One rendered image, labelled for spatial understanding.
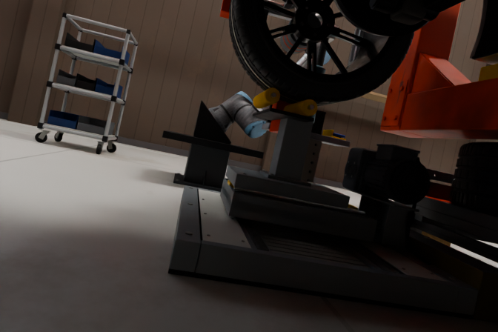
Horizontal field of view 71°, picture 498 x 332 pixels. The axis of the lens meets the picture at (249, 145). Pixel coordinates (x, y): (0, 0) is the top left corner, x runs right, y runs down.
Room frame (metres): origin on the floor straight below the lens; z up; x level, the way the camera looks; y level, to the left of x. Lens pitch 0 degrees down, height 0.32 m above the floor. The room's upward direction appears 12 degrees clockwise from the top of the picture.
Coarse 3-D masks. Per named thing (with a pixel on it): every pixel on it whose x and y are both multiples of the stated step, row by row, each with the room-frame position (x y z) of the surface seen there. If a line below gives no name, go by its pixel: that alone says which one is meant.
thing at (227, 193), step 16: (224, 192) 1.33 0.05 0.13; (240, 192) 1.15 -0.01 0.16; (256, 192) 1.17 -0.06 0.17; (240, 208) 1.10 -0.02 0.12; (256, 208) 1.10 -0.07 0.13; (272, 208) 1.11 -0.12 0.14; (288, 208) 1.12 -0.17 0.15; (304, 208) 1.13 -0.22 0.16; (320, 208) 1.19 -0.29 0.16; (336, 208) 1.22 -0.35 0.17; (352, 208) 1.25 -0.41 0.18; (288, 224) 1.12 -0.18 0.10; (304, 224) 1.13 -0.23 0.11; (320, 224) 1.14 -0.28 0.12; (336, 224) 1.15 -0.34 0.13; (352, 224) 1.16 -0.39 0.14; (368, 224) 1.17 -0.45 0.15; (368, 240) 1.17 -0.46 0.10
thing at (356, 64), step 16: (320, 0) 1.35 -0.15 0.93; (288, 16) 1.37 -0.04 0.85; (304, 16) 1.34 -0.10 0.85; (336, 16) 1.39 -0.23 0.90; (272, 32) 1.35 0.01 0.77; (288, 32) 1.36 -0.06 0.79; (304, 32) 1.34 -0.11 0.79; (320, 32) 1.35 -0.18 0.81; (336, 32) 1.39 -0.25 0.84; (368, 48) 1.36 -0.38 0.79; (384, 48) 1.22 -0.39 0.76; (336, 64) 1.41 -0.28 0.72; (352, 64) 1.42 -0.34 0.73; (368, 64) 1.22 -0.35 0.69
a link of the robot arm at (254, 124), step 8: (304, 56) 2.13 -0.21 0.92; (328, 56) 2.12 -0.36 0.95; (304, 64) 2.11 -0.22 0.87; (240, 112) 2.22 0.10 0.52; (248, 112) 2.19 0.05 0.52; (256, 112) 2.16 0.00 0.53; (240, 120) 2.21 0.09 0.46; (248, 120) 2.17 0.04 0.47; (256, 120) 2.16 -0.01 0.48; (264, 120) 2.18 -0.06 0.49; (248, 128) 2.16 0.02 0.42; (256, 128) 2.17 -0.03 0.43; (256, 136) 2.24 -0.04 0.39
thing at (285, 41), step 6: (312, 18) 1.44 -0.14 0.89; (288, 24) 1.48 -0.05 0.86; (300, 24) 1.43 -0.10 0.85; (312, 24) 1.44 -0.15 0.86; (318, 24) 1.44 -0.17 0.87; (282, 36) 1.56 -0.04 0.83; (288, 36) 1.48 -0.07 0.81; (294, 36) 1.45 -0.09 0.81; (282, 42) 1.58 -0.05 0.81; (288, 42) 1.52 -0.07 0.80; (294, 42) 1.47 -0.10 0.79; (288, 48) 1.57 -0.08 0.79; (300, 48) 1.51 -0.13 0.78; (306, 48) 1.54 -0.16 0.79
